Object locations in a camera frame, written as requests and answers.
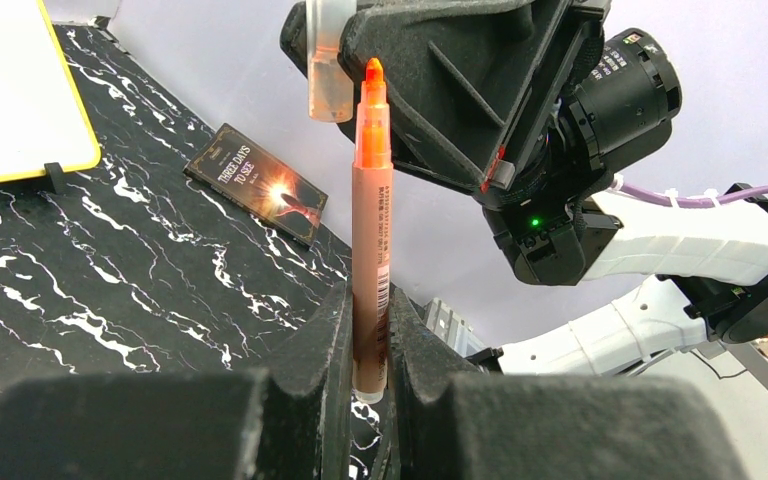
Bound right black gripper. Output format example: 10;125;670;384
279;0;683;200

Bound dark paperback book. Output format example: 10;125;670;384
183;123;328;248

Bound orange marker pen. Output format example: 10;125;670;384
351;57;394;404

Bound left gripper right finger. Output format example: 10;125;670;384
389;288;746;479

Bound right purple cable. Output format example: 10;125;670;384
612;178;768;230

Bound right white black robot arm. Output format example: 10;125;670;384
336;1;768;375

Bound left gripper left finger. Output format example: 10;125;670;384
0;283;352;479

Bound white board yellow frame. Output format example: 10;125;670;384
0;1;101;183

